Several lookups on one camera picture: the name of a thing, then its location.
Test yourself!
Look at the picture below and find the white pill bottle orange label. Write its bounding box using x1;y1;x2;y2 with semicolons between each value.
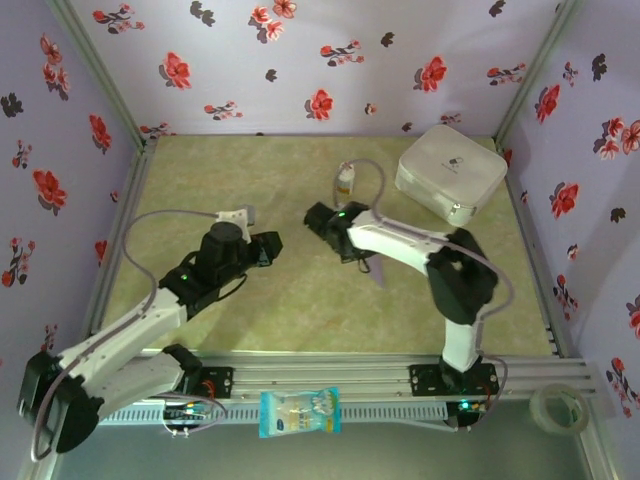
335;160;357;197

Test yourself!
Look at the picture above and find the white zip case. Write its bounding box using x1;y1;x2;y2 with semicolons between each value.
394;124;509;227

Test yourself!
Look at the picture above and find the blue snack packet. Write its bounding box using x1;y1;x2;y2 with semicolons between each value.
258;387;344;440

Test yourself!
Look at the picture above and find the clear tape roll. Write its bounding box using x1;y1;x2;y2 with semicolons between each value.
529;383;590;436

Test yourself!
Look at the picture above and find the lilac right arm cable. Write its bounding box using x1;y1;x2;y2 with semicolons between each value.
331;158;516;434

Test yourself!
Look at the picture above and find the lilac arm cable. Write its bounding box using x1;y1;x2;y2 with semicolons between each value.
331;158;516;434
29;208;229;462

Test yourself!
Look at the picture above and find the lilac left arm cable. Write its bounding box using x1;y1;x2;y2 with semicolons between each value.
29;208;229;462

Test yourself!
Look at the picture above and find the aluminium side rail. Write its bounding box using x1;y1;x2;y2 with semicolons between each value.
494;139;574;359
74;139;159;364

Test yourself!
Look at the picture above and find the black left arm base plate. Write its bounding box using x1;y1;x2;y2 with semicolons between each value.
189;366;235;400

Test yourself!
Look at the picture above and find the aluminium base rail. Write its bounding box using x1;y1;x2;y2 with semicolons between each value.
49;352;601;401

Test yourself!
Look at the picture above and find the small circuit board with wires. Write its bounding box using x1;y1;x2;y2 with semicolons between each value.
162;402;214;424
447;398;489;431

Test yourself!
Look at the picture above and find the white slotted cable duct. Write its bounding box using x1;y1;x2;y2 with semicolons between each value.
99;402;449;426

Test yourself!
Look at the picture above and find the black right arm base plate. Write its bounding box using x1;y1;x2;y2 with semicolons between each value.
408;363;501;397

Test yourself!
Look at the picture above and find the aluminium frame post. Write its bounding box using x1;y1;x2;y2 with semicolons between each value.
47;0;151;151
492;0;586;146

